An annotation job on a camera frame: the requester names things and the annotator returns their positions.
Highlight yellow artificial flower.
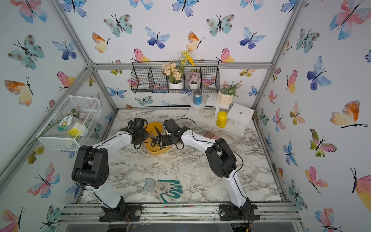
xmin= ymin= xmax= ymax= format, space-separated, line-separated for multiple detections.
xmin=180 ymin=50 xmax=195 ymax=66

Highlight yellow jar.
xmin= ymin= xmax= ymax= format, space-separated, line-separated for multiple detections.
xmin=216 ymin=111 xmax=228 ymax=128

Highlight pink brush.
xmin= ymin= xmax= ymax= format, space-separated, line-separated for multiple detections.
xmin=203 ymin=131 xmax=219 ymax=140

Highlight white pot beige flowers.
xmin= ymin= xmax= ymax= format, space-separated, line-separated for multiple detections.
xmin=162 ymin=62 xmax=184 ymax=90

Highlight green lid jar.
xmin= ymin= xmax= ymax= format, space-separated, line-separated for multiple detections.
xmin=58 ymin=116 xmax=87 ymax=138

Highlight clear acrylic wall box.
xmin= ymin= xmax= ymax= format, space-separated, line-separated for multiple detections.
xmin=36 ymin=95 xmax=102 ymax=151

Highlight cream bubble pot plant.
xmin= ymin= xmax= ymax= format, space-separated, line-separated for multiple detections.
xmin=217 ymin=81 xmax=242 ymax=105

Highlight all-black scissors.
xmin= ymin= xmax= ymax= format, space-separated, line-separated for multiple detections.
xmin=153 ymin=126 xmax=165 ymax=148

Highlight white pot purple flowers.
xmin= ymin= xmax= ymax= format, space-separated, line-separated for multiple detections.
xmin=185 ymin=71 xmax=202 ymax=90

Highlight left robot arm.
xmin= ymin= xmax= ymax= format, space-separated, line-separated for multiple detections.
xmin=71 ymin=118 xmax=149 ymax=222

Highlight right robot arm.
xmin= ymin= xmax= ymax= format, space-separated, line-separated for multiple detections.
xmin=163 ymin=119 xmax=260 ymax=222

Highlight yellow storage box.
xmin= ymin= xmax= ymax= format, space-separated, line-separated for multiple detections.
xmin=145 ymin=122 xmax=171 ymax=156

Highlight black wire wall basket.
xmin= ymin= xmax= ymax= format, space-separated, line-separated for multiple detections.
xmin=128 ymin=60 xmax=220 ymax=93

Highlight grey teal work glove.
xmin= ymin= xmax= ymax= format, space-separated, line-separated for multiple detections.
xmin=143 ymin=178 xmax=183 ymax=205

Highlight white stepped display stand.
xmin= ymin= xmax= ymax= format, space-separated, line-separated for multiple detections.
xmin=185 ymin=93 xmax=255 ymax=136

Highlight blue tin can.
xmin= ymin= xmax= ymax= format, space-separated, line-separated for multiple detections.
xmin=192 ymin=90 xmax=203 ymax=105

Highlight aluminium front rail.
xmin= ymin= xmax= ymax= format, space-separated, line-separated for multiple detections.
xmin=58 ymin=202 xmax=301 ymax=225

